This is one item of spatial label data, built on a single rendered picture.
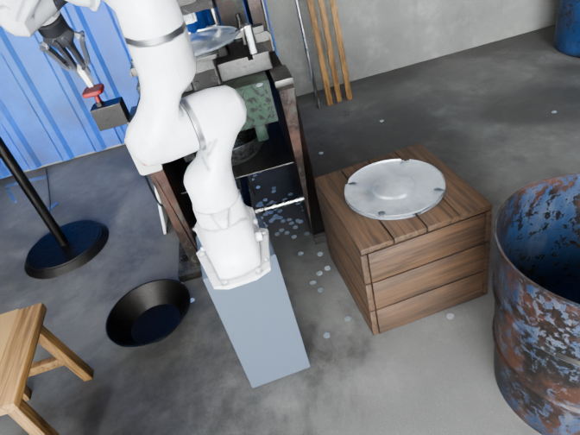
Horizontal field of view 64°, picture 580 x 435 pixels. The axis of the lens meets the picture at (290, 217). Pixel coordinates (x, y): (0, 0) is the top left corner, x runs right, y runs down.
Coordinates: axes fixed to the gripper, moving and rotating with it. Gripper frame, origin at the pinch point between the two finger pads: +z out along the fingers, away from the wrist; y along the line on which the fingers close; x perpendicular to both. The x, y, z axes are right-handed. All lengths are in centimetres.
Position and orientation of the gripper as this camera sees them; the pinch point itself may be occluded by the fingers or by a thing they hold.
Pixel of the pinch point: (85, 75)
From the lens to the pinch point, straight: 157.4
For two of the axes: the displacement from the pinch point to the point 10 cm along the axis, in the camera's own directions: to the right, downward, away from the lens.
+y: 9.6, -2.8, 0.2
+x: -2.5, -8.4, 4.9
